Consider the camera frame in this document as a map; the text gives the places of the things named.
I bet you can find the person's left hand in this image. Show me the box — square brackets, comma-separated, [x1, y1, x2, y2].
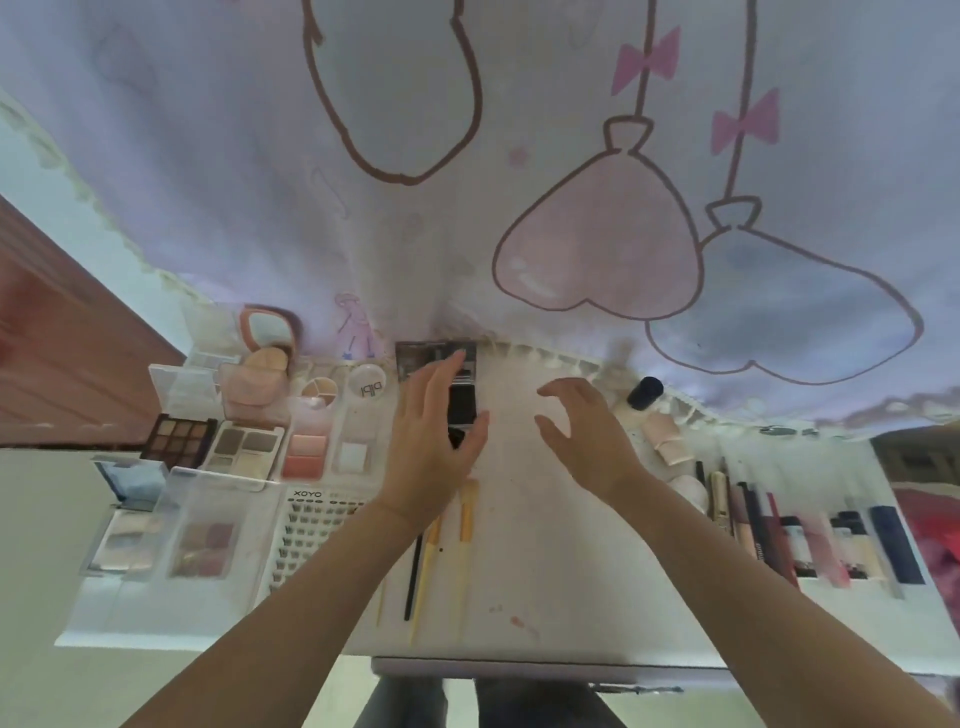
[375, 348, 491, 531]

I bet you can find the person's right hand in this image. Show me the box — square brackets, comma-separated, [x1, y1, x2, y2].
[534, 377, 654, 503]

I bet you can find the person's right forearm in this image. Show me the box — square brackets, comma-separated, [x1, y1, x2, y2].
[604, 469, 960, 728]

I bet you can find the person's left forearm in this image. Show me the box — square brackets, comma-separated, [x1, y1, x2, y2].
[120, 501, 440, 728]

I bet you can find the black eyeshadow palette with mirror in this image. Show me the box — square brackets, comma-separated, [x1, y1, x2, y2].
[394, 340, 482, 453]

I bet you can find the black-capped foundation bottle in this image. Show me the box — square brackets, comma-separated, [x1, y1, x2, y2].
[625, 375, 666, 413]

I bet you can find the pink cosmetic tube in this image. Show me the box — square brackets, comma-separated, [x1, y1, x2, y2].
[642, 411, 684, 468]

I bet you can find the round clear jar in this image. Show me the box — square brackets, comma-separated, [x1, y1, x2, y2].
[348, 363, 390, 404]

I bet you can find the clear white highlighter palette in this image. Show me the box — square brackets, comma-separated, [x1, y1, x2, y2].
[333, 403, 378, 476]

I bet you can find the white round cosmetic jar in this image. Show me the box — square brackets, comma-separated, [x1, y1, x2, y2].
[666, 472, 711, 516]

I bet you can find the round concealer pot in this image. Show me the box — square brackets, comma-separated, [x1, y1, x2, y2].
[299, 375, 341, 411]

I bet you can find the pink blush palette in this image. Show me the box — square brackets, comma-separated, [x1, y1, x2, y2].
[280, 397, 336, 482]

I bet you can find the false eyelash tray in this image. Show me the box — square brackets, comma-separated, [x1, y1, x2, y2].
[264, 485, 378, 595]

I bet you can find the pink clear-lid powder case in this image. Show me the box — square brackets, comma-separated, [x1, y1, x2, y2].
[219, 358, 295, 427]

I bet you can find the white neutral eyeshadow palette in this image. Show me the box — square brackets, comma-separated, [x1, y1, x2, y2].
[199, 421, 287, 483]

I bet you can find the pink compact mirror with puff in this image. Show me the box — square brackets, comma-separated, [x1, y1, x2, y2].
[238, 303, 303, 376]

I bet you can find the person's left leg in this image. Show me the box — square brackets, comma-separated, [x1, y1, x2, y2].
[358, 675, 453, 728]

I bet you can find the person's leg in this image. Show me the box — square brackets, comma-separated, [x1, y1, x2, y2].
[475, 678, 628, 728]
[358, 675, 453, 728]

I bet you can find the person's right leg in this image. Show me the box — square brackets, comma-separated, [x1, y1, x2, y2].
[475, 678, 628, 728]

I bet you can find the row of lipsticks and pens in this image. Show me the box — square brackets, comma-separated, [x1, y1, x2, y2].
[693, 459, 929, 595]

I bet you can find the clear plastic box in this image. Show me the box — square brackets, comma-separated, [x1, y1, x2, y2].
[180, 300, 247, 370]

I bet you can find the clear rose blush palette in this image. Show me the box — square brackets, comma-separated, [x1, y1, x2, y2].
[160, 468, 258, 585]

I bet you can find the dark brown eyeshadow palette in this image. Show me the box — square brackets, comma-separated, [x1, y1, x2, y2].
[139, 413, 219, 468]

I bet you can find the lilac balloon print curtain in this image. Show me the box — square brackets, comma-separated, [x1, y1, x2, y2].
[0, 0, 960, 445]

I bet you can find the blue-lid highlighter compact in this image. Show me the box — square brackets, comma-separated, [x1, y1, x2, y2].
[81, 456, 171, 580]

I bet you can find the red cloth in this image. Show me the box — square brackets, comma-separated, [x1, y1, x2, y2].
[891, 486, 960, 603]

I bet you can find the brown wooden cabinet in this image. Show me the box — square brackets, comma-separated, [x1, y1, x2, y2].
[0, 195, 189, 448]

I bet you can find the yellow-handled makeup brush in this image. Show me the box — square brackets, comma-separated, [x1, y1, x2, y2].
[409, 511, 445, 648]
[452, 478, 482, 625]

